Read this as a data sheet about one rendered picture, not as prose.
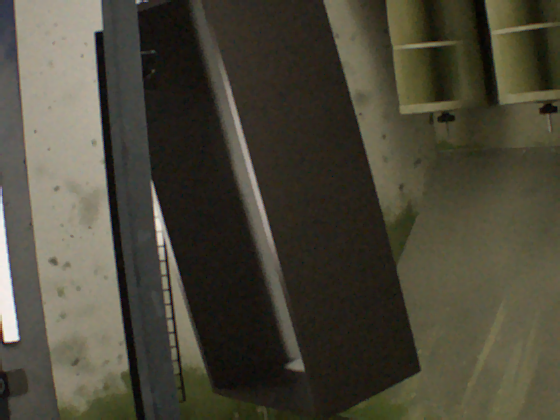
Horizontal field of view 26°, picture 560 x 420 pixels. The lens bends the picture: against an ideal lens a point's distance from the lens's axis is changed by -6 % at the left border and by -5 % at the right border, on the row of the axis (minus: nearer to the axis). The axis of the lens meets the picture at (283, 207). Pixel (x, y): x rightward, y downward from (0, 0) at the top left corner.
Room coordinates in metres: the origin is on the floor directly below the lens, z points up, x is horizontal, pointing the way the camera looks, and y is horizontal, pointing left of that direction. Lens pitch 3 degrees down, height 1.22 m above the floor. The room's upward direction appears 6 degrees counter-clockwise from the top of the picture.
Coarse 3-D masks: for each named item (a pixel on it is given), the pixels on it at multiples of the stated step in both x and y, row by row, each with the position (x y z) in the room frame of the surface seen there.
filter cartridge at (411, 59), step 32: (416, 0) 4.34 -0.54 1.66; (448, 0) 4.33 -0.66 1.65; (416, 32) 4.35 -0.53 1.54; (448, 32) 4.34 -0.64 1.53; (416, 64) 4.36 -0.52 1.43; (448, 64) 4.34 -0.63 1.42; (480, 64) 4.42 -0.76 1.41; (416, 96) 4.38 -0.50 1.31; (448, 96) 4.35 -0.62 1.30; (480, 96) 4.39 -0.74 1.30; (448, 128) 4.49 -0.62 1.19
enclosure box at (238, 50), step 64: (192, 0) 3.76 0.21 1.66; (256, 0) 3.18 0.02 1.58; (320, 0) 3.29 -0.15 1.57; (192, 64) 3.75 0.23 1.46; (256, 64) 3.17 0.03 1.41; (320, 64) 3.28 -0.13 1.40; (192, 128) 3.74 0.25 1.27; (256, 128) 3.16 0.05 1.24; (320, 128) 3.27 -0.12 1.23; (192, 192) 3.74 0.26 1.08; (256, 192) 3.17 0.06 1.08; (320, 192) 3.26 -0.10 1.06; (192, 256) 3.72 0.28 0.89; (256, 256) 3.84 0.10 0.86; (320, 256) 3.25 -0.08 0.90; (384, 256) 3.36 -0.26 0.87; (192, 320) 3.69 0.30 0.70; (256, 320) 3.83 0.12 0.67; (320, 320) 3.24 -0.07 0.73; (384, 320) 3.35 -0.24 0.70; (256, 384) 3.71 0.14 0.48; (320, 384) 3.23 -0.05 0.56; (384, 384) 3.34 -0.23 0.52
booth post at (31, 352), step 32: (0, 0) 3.95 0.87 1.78; (0, 32) 3.95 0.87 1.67; (0, 64) 3.94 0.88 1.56; (0, 96) 3.94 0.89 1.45; (0, 128) 3.94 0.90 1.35; (0, 160) 3.93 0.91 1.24; (32, 256) 3.97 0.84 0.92; (32, 288) 3.96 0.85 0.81; (32, 320) 3.96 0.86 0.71; (0, 352) 3.89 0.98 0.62; (32, 352) 3.95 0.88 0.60; (32, 384) 3.94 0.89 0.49; (0, 416) 3.98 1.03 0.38; (32, 416) 3.93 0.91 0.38
